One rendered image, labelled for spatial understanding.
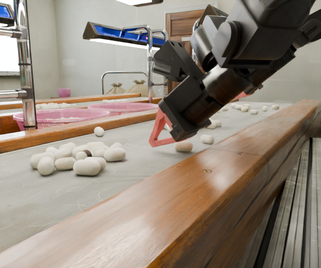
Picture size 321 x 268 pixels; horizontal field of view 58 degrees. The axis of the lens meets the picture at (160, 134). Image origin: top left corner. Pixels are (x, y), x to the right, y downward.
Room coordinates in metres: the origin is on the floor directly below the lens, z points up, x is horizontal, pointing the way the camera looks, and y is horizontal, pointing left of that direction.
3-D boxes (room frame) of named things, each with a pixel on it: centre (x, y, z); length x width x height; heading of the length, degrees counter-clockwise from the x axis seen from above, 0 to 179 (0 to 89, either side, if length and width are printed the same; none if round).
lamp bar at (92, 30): (1.59, 0.15, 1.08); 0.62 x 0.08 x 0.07; 148
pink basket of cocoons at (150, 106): (1.08, 0.13, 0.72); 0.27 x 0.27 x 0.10
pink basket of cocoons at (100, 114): (0.85, 0.28, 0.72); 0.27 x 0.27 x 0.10
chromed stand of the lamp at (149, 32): (1.55, 0.08, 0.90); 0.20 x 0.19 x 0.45; 148
